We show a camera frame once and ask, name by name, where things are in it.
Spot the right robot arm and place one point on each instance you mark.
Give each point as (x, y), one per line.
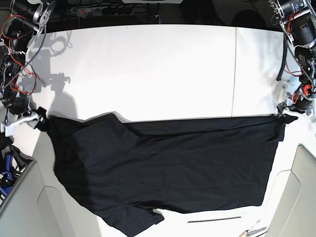
(27, 21)

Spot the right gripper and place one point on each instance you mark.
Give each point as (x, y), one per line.
(35, 119)

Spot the grey right side panel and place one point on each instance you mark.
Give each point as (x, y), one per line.
(289, 207)

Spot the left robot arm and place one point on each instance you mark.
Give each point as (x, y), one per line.
(297, 19)

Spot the grey tool at bottom edge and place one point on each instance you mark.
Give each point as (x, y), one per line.
(257, 229)

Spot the black T-shirt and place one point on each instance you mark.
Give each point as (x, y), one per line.
(124, 172)

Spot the grey panel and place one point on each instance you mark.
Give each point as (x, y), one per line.
(289, 207)
(32, 209)

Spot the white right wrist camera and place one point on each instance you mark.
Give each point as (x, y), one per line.
(7, 129)

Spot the grey left side panel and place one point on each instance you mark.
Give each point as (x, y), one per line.
(32, 209)

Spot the black table slot strip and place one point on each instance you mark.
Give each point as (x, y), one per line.
(213, 220)

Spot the blue and black tools pile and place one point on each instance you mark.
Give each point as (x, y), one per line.
(12, 164)

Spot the white power strip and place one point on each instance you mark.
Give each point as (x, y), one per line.
(108, 10)

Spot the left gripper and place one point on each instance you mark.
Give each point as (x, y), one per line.
(295, 102)

